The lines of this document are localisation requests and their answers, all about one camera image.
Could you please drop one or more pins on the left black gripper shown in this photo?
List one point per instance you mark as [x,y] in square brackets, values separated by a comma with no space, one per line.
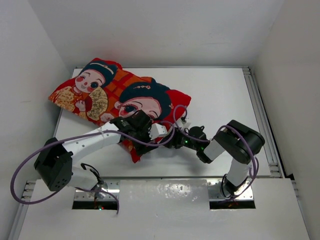
[141,148]

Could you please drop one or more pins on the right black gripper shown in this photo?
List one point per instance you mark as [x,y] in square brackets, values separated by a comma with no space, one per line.
[171,141]

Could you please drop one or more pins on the pink patterned pillowcase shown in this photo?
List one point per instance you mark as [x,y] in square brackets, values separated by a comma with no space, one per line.
[103,90]

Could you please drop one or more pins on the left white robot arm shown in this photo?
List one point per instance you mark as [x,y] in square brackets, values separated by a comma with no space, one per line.
[56,164]

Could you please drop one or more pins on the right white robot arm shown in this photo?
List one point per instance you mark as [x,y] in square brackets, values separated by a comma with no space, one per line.
[234,138]

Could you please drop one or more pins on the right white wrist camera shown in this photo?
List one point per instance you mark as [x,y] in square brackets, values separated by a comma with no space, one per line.
[183,123]

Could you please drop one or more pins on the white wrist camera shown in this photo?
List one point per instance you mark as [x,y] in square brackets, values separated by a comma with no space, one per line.
[183,123]
[157,131]

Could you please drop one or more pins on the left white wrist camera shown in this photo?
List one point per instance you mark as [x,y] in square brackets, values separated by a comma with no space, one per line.
[157,131]

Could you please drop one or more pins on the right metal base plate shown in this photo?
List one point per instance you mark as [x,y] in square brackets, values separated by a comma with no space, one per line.
[218,193]

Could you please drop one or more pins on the metal base plate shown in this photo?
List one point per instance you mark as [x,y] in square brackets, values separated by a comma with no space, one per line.
[218,193]
[108,191]

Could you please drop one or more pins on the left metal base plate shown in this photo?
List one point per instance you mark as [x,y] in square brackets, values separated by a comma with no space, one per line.
[108,191]

